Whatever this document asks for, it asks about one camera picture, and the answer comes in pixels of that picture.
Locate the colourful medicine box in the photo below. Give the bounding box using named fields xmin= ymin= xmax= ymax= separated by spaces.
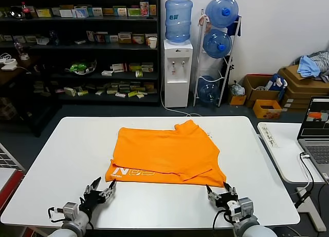
xmin=94 ymin=32 xmax=108 ymax=44

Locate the grey plastic bag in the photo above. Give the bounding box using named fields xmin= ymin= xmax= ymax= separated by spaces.
xmin=229 ymin=80 xmax=245 ymax=97

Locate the upright blue water jug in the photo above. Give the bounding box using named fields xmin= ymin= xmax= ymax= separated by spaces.
xmin=164 ymin=0 xmax=193 ymax=44

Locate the white water dispenser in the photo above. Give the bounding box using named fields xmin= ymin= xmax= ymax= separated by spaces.
xmin=163 ymin=39 xmax=193 ymax=109

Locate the small white side table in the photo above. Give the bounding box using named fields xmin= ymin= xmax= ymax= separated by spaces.
xmin=257 ymin=122 xmax=327 ymax=232

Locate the blue white bag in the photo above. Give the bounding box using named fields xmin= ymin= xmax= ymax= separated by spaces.
xmin=266 ymin=74 xmax=288 ymax=100

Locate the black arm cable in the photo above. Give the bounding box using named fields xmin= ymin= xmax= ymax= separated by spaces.
xmin=212 ymin=210 xmax=233 ymax=231
xmin=47 ymin=207 xmax=65 ymax=222

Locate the light blue box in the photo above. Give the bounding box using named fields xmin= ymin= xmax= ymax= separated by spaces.
xmin=72 ymin=7 xmax=89 ymax=19

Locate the clear glass bowl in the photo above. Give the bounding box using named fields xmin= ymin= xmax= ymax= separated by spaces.
xmin=7 ymin=6 xmax=24 ymax=19

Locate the white flat device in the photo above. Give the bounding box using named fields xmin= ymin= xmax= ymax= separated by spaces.
xmin=1 ymin=59 xmax=18 ymax=71

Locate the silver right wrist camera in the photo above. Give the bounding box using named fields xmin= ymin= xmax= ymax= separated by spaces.
xmin=228 ymin=197 xmax=254 ymax=218

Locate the white red medicine box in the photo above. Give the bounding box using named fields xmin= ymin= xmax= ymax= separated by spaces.
xmin=111 ymin=63 xmax=128 ymax=73

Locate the orange t-shirt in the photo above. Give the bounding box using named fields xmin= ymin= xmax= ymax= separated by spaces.
xmin=104 ymin=119 xmax=227 ymax=189

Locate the white strip with handwriting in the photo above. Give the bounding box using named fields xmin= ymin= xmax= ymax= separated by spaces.
xmin=261 ymin=123 xmax=280 ymax=149

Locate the grey laptop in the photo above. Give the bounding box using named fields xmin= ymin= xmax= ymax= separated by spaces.
xmin=297 ymin=96 xmax=329 ymax=185

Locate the red white cart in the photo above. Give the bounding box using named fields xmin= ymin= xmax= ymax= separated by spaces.
xmin=0 ymin=167 xmax=26 ymax=211

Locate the black shelf unit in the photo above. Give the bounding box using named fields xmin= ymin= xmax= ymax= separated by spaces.
xmin=0 ymin=0 xmax=161 ymax=107

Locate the white laptop cable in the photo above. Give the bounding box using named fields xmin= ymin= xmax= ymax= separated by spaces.
xmin=299 ymin=151 xmax=314 ymax=196

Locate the open brown cardboard box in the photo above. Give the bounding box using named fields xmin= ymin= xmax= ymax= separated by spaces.
xmin=243 ymin=74 xmax=281 ymax=108

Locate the cardboard box with labels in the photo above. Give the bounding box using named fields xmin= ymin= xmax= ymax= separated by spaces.
xmin=280 ymin=86 xmax=329 ymax=110

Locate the large white table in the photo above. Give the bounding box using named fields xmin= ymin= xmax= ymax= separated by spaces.
xmin=0 ymin=116 xmax=301 ymax=237

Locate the small yellow carton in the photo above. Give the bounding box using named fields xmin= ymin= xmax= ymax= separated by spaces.
xmin=229 ymin=94 xmax=247 ymax=106

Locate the light blue garment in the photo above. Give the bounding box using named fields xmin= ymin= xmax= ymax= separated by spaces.
xmin=297 ymin=56 xmax=323 ymax=78

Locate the tall colourful box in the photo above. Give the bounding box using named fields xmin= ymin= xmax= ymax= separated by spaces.
xmin=139 ymin=0 xmax=150 ymax=17

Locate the white metal jug rack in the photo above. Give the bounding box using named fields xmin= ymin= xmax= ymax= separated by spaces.
xmin=192 ymin=8 xmax=242 ymax=108

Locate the dark wooden desk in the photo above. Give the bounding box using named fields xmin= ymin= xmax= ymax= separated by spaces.
xmin=0 ymin=56 xmax=62 ymax=138

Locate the striped grey garment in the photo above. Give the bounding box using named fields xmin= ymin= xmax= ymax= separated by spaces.
xmin=308 ymin=51 xmax=329 ymax=83

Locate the white wire rack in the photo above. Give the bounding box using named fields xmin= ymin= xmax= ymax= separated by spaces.
xmin=0 ymin=143 xmax=26 ymax=172

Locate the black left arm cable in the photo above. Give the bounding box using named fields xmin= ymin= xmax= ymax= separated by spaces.
xmin=47 ymin=207 xmax=65 ymax=222

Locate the black cable clip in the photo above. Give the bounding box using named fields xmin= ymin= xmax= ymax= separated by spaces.
xmin=294 ymin=189 xmax=312 ymax=209

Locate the orange cardboard box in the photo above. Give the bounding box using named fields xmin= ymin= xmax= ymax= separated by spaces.
xmin=252 ymin=99 xmax=283 ymax=119

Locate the pink cloth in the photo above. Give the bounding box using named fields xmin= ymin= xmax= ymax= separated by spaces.
xmin=197 ymin=14 xmax=209 ymax=34

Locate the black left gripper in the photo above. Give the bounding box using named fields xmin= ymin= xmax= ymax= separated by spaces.
xmin=78 ymin=176 xmax=117 ymax=212

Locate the dark blue bottle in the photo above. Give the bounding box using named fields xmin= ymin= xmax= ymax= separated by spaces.
xmin=48 ymin=30 xmax=60 ymax=46

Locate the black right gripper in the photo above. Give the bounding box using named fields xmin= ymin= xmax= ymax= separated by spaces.
xmin=205 ymin=181 xmax=240 ymax=209

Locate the clear plastic bottle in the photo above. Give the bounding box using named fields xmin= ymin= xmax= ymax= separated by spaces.
xmin=14 ymin=41 xmax=29 ymax=61

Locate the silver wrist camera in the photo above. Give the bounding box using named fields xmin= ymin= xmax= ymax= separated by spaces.
xmin=61 ymin=202 xmax=78 ymax=220
xmin=228 ymin=197 xmax=254 ymax=218

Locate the large flat cardboard box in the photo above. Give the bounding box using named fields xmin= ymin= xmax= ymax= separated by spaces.
xmin=277 ymin=65 xmax=329 ymax=90

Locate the white power cord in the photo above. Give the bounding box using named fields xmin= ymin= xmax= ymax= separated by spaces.
xmin=160 ymin=75 xmax=202 ymax=117

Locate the white orange medicine box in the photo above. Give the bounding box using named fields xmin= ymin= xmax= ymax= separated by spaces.
xmin=113 ymin=6 xmax=128 ymax=17
xmin=118 ymin=32 xmax=133 ymax=44

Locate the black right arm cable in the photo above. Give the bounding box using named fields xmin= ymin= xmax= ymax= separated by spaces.
xmin=212 ymin=210 xmax=233 ymax=231

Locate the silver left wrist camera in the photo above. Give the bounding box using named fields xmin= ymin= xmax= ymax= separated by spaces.
xmin=61 ymin=202 xmax=78 ymax=220

